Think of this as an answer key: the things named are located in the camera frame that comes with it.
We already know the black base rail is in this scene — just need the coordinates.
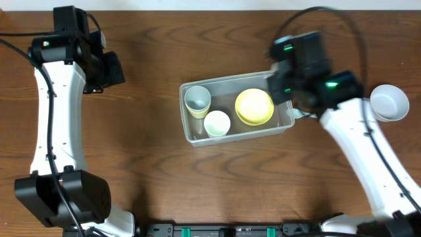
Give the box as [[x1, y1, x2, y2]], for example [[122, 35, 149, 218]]
[[129, 222, 318, 237]]

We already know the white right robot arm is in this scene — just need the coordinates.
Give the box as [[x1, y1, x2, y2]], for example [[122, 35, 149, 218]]
[[267, 32, 420, 236]]

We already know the yellow plastic cup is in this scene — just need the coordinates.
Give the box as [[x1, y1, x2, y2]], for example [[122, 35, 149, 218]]
[[186, 104, 210, 119]]

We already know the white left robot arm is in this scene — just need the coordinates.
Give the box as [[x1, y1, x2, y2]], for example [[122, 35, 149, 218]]
[[14, 6, 136, 236]]

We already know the mint green plastic spoon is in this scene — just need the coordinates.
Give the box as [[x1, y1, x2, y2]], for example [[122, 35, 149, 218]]
[[293, 108, 317, 119]]

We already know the yellow plastic bowl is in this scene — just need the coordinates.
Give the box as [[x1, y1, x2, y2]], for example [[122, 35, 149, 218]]
[[235, 88, 274, 126]]

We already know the grey plastic cup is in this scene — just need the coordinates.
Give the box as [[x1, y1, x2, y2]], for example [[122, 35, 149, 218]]
[[184, 86, 211, 112]]

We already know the cream white plastic cup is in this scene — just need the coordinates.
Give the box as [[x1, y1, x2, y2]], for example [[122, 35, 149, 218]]
[[204, 111, 231, 138]]

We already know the grey plastic bowl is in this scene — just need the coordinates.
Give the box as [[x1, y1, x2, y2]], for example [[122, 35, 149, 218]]
[[370, 84, 410, 122]]

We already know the clear plastic container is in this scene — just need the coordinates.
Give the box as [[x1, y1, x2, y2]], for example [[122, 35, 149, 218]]
[[180, 70, 295, 147]]

